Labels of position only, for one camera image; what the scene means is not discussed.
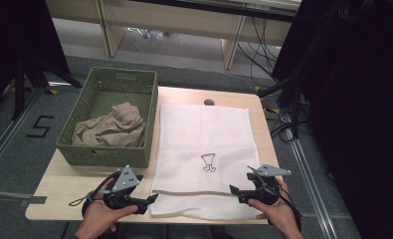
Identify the person's left hand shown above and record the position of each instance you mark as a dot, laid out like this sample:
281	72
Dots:
98	219

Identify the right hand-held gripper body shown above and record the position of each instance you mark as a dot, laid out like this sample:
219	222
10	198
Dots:
265	191

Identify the light wooden desk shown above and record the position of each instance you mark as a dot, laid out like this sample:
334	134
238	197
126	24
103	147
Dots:
170	23

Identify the grey floor strip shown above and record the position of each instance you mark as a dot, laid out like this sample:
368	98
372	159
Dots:
5	194

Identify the dark curtain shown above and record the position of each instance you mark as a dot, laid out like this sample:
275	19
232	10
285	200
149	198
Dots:
11	33
366	99

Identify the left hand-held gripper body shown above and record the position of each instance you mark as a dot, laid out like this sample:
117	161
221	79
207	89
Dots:
124	182

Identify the white printed cloth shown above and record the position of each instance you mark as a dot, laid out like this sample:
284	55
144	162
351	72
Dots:
200	132

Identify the person's right hand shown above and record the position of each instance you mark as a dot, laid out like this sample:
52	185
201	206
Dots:
282	219

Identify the metal floor rail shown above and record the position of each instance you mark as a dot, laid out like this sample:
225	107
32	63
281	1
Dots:
5	139
308	179

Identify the black tripod stand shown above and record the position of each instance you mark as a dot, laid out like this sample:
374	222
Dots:
18	89

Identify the beige garment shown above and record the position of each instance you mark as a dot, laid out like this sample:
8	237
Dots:
117	129

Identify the black metal stand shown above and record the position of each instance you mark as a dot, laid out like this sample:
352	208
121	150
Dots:
295	109

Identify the green woven basket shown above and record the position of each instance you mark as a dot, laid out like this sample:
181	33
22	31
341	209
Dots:
107	159

